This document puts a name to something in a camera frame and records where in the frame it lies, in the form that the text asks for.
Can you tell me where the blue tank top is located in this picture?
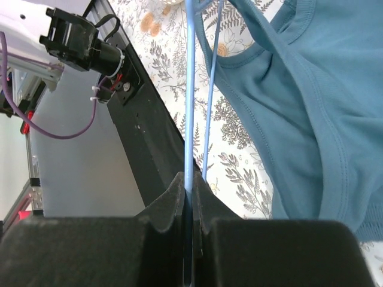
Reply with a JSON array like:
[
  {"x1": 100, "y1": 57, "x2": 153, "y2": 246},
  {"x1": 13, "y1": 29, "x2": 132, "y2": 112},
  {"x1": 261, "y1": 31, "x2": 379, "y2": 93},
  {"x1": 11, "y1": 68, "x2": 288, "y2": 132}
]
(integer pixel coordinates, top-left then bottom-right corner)
[{"x1": 194, "y1": 1, "x2": 382, "y2": 242}]

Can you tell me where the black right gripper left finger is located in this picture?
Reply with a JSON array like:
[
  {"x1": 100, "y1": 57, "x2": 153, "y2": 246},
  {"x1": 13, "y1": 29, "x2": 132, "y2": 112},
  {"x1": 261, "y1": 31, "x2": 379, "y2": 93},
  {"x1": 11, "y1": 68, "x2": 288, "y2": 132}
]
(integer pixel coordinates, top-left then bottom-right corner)
[{"x1": 1, "y1": 173, "x2": 184, "y2": 286}]

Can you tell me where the blue wire hanger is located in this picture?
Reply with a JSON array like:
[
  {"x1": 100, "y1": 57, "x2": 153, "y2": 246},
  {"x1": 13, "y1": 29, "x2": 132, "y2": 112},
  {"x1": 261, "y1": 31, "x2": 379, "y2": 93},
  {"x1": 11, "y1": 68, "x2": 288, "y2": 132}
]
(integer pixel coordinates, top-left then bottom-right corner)
[{"x1": 183, "y1": 1, "x2": 212, "y2": 286}]

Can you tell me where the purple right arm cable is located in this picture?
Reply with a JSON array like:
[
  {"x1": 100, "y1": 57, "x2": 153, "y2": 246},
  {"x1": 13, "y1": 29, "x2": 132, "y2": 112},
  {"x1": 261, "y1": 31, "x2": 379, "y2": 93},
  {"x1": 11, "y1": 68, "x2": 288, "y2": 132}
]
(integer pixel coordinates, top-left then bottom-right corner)
[{"x1": 0, "y1": 31, "x2": 108, "y2": 140}]

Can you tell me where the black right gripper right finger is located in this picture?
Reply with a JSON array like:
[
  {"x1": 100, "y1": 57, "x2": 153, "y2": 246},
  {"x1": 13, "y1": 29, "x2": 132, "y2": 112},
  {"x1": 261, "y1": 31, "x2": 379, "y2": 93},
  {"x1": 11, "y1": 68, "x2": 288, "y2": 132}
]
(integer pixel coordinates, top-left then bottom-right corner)
[{"x1": 193, "y1": 173, "x2": 374, "y2": 286}]

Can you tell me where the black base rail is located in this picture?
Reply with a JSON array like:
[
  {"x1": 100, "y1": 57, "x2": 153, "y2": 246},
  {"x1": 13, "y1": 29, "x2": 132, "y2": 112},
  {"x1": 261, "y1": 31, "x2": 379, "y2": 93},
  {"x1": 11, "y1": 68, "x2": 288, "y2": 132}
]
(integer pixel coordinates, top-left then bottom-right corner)
[{"x1": 82, "y1": 0, "x2": 204, "y2": 221}]

